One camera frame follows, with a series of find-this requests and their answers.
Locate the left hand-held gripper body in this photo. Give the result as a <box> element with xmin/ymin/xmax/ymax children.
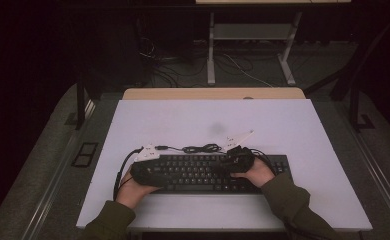
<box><xmin>129</xmin><ymin>142</ymin><xmax>162</xmax><ymax>187</ymax></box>

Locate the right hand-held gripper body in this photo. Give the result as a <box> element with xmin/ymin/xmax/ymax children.
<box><xmin>223</xmin><ymin>129</ymin><xmax>256</xmax><ymax>175</ymax></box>

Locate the black computer keyboard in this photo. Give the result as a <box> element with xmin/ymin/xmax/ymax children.
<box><xmin>148</xmin><ymin>153</ymin><xmax>293</xmax><ymax>196</ymax></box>

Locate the person's right hand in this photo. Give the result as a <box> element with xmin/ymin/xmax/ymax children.
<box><xmin>229</xmin><ymin>156</ymin><xmax>277</xmax><ymax>189</ymax></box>

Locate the person's left hand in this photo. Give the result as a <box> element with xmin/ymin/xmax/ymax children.
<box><xmin>115</xmin><ymin>167</ymin><xmax>161</xmax><ymax>211</ymax></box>

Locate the white foam board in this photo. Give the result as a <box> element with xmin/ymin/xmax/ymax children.
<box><xmin>75</xmin><ymin>98</ymin><xmax>374</xmax><ymax>233</ymax></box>

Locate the black metal stand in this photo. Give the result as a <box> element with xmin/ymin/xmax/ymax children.
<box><xmin>348</xmin><ymin>83</ymin><xmax>376</xmax><ymax>133</ymax></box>
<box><xmin>74</xmin><ymin>79</ymin><xmax>88</xmax><ymax>131</ymax></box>

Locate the left hand-held gripper cable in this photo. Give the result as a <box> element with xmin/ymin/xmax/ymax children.
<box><xmin>112</xmin><ymin>147</ymin><xmax>145</xmax><ymax>202</ymax></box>

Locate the black keyboard cable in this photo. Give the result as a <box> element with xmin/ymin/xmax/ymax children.
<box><xmin>154</xmin><ymin>143</ymin><xmax>230</xmax><ymax>155</ymax></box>

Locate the black floor socket frame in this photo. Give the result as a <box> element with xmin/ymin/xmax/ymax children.
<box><xmin>70</xmin><ymin>141</ymin><xmax>100</xmax><ymax>169</ymax></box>

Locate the white floor cable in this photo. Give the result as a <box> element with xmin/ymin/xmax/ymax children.
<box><xmin>222</xmin><ymin>53</ymin><xmax>275</xmax><ymax>89</ymax></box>

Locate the metal floor rail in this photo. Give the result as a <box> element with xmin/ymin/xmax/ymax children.
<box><xmin>21</xmin><ymin>132</ymin><xmax>82</xmax><ymax>240</ymax></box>
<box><xmin>351</xmin><ymin>131</ymin><xmax>390</xmax><ymax>232</ymax></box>

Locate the black floor cables bundle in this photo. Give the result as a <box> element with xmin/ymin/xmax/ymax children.
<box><xmin>138</xmin><ymin>35</ymin><xmax>208</xmax><ymax>89</ymax></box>

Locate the white metal desk frame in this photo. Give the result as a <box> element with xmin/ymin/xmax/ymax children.
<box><xmin>206</xmin><ymin>11</ymin><xmax>304</xmax><ymax>87</ymax></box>

